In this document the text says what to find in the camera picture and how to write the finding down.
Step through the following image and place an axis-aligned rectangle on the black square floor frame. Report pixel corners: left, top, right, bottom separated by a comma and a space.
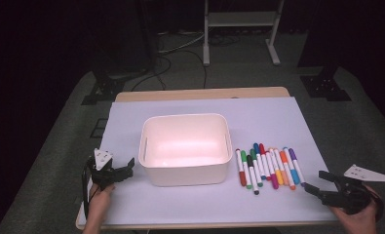
89, 118, 109, 139

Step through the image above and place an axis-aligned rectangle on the white floor cable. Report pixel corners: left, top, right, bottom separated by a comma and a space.
156, 30, 208, 55

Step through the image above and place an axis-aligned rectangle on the person's left hand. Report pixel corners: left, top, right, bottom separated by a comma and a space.
88, 183, 117, 212

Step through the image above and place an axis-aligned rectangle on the person's right hand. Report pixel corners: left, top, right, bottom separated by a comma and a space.
329, 184, 382, 234

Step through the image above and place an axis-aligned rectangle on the group of coloured markers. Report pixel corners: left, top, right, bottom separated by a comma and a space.
234, 141, 307, 196

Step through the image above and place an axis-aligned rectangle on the dark green marker pen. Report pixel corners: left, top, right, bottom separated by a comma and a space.
249, 148, 265, 188

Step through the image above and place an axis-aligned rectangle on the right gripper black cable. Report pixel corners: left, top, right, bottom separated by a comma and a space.
371, 189, 385, 224

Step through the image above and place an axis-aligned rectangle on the purple marker pen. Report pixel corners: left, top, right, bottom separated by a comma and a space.
288, 147, 307, 188

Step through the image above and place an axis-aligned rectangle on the white metal stand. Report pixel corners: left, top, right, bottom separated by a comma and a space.
202, 0, 286, 67

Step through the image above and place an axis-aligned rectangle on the orange marker pen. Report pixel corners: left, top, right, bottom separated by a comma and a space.
279, 149, 297, 191

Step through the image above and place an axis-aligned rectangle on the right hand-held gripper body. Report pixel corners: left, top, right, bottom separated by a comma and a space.
328, 163, 385, 216

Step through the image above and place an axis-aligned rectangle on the white plastic storage bin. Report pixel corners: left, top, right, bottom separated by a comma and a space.
137, 112, 234, 188

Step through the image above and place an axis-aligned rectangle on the blue marker pen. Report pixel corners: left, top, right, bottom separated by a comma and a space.
252, 142, 268, 181

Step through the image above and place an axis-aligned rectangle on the black marker pen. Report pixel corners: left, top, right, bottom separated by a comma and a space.
246, 154, 260, 196

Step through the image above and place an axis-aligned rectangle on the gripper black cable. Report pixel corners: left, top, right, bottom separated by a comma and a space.
371, 189, 385, 224
81, 161, 95, 219

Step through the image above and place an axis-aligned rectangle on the black stand base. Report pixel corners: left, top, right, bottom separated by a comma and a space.
80, 64, 127, 106
299, 66, 353, 102

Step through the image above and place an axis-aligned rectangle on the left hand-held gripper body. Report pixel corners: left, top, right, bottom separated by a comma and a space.
87, 147, 124, 190

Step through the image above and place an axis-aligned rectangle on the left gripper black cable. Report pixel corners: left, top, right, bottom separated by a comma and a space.
81, 161, 95, 219

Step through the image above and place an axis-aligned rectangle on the black floor cable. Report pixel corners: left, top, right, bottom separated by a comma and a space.
182, 49, 210, 90
131, 54, 173, 93

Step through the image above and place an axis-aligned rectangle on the red marker pen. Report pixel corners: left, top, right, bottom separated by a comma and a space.
235, 148, 248, 187

